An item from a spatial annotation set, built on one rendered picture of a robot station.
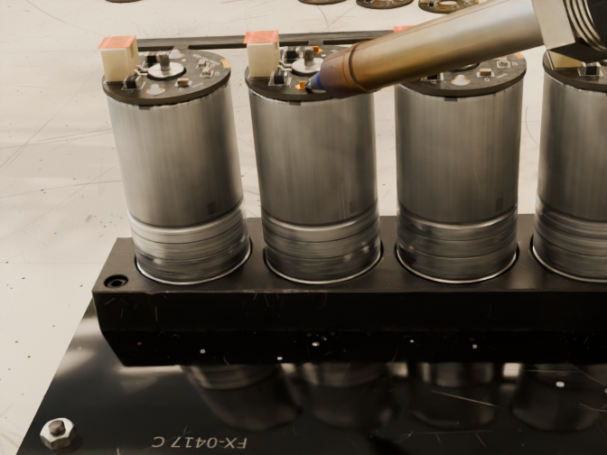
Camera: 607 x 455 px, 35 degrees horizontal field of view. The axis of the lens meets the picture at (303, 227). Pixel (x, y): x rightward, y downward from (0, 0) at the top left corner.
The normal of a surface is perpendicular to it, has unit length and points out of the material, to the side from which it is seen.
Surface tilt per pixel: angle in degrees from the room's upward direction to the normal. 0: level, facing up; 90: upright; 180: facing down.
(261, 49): 90
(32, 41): 0
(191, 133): 90
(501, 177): 90
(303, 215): 90
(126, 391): 0
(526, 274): 0
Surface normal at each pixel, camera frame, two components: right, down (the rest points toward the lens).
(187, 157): 0.29, 0.47
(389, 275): -0.07, -0.86
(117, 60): -0.10, 0.51
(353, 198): 0.60, 0.37
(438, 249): -0.39, 0.50
